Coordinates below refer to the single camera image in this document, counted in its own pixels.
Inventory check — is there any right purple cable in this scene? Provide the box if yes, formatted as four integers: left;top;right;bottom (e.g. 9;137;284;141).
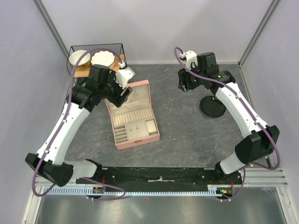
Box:
174;47;281;202

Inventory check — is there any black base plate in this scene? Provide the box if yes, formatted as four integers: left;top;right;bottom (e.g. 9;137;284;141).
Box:
91;167;242;192

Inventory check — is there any cream watch pillow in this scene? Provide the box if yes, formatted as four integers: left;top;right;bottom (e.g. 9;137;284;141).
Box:
146;119;157;134

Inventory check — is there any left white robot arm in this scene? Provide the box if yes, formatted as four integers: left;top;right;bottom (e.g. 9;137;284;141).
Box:
25;65;135;187

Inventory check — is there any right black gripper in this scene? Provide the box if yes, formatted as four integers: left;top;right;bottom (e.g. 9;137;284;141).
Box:
177;62;206;92

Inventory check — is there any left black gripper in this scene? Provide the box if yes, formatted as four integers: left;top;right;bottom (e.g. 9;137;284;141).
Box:
100;71;133;108

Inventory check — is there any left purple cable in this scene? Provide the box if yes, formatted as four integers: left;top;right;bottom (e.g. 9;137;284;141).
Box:
31;48;127;201

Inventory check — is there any grey slotted cable duct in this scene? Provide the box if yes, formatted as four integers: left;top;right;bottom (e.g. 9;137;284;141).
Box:
47;185;222;197

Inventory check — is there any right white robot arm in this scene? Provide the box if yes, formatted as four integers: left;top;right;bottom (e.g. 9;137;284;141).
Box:
174;47;280;184

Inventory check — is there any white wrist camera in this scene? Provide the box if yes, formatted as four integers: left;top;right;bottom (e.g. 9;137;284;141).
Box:
179;51;198;70
115;61;135;89

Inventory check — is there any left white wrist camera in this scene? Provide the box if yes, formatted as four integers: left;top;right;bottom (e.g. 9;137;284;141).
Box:
115;61;135;89

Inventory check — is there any black wire shelf rack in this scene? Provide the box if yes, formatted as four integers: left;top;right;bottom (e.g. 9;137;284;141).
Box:
66;43;126;82

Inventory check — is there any purple cable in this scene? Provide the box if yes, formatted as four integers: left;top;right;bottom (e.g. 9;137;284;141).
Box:
174;47;281;202
31;48;127;201

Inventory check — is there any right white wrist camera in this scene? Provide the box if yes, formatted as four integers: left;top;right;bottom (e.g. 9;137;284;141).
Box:
179;51;198;70

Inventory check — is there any black round stand base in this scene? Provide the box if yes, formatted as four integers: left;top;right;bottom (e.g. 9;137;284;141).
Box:
199;96;226;118

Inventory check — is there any white scalloped bowl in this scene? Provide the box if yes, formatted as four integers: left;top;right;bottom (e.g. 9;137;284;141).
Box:
91;50;115;69

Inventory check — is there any white round bowl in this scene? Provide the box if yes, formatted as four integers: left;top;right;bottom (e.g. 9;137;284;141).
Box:
69;50;91;70

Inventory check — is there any pink jewelry box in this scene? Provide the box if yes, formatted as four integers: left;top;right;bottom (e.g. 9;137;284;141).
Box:
105;80;160;150

